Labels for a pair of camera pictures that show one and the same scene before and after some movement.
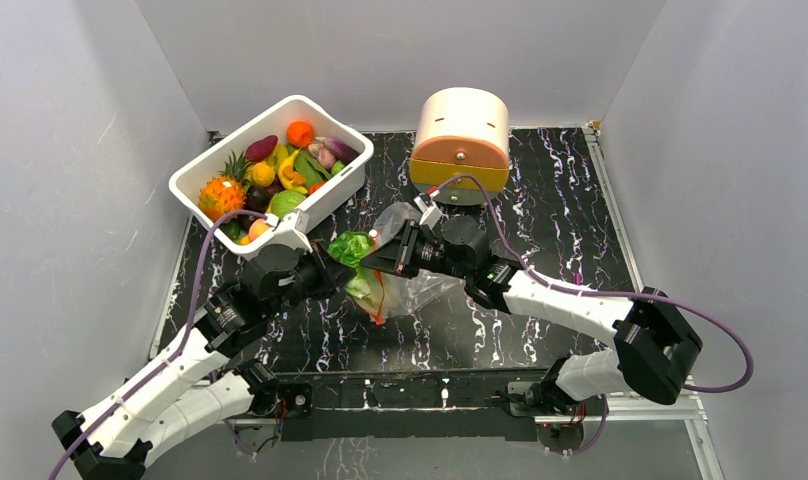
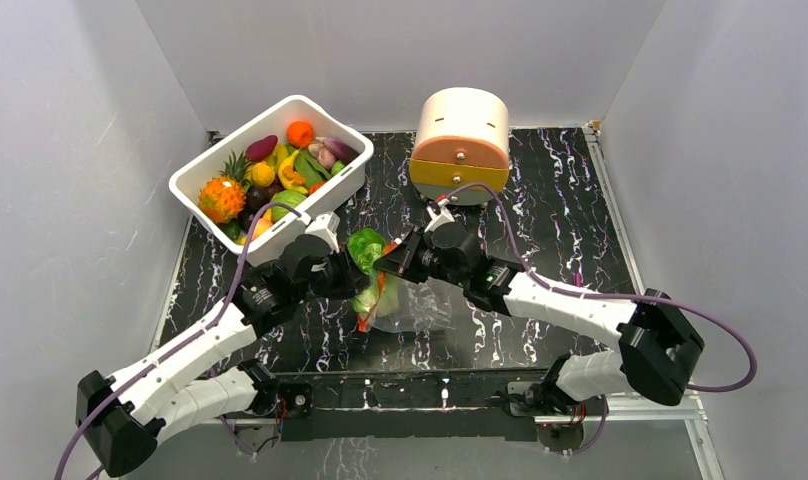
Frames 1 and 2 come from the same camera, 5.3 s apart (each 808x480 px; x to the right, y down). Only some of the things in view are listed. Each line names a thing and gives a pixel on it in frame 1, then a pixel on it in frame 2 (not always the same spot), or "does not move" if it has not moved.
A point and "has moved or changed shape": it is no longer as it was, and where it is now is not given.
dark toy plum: x=257 y=199 does not move
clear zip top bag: x=385 y=296 has moved or changed shape
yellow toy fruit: x=261 y=174 does not move
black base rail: x=414 y=405 does not move
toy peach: x=256 y=228 does not move
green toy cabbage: x=350 y=248 has moved or changed shape
